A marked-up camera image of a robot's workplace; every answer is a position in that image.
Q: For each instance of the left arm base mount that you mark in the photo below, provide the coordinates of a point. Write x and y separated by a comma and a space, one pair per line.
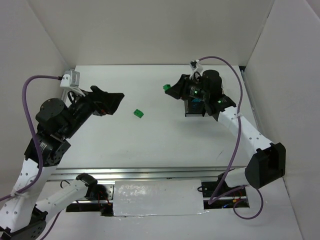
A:
100, 200

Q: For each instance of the white taped cover panel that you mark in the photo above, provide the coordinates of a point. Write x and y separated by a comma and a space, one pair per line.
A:
157, 198

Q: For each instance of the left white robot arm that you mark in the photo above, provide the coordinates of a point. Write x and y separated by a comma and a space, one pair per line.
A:
23, 216

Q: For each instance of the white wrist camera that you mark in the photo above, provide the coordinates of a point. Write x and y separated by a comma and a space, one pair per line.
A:
196, 67
70, 82

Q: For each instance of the teal flower printed lego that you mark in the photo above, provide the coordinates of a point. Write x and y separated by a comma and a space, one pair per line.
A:
196, 100

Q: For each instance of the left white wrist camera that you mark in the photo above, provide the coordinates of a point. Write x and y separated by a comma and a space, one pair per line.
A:
70, 82

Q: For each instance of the green square lego brick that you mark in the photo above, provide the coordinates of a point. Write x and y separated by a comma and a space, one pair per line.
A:
138, 113

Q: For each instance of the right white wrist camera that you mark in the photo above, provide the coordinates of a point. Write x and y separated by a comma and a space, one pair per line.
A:
196, 67

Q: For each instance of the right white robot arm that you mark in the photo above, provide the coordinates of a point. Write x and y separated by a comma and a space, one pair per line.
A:
267, 160

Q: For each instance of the small green lego brick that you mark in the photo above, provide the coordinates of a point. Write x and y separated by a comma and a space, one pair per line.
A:
166, 87

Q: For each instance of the black slotted container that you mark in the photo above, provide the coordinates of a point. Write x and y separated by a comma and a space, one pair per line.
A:
194, 109

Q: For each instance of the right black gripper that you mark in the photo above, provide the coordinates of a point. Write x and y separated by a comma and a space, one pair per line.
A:
185, 85

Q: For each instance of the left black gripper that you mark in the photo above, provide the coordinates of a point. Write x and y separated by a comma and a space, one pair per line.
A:
97, 100

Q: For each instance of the aluminium frame rail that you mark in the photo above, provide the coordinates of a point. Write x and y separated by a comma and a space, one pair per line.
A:
142, 173

